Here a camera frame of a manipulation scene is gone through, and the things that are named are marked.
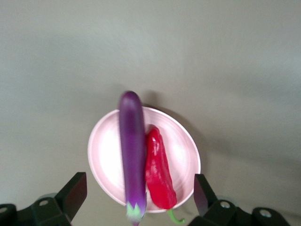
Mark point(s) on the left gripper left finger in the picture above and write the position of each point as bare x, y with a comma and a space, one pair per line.
47, 212

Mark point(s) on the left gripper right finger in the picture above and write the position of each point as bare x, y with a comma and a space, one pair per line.
211, 212

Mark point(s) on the red pepper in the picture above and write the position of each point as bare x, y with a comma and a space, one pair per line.
158, 174

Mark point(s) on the purple eggplant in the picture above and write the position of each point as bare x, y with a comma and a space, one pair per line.
131, 146

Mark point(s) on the pink plate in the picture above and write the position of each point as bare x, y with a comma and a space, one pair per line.
105, 153

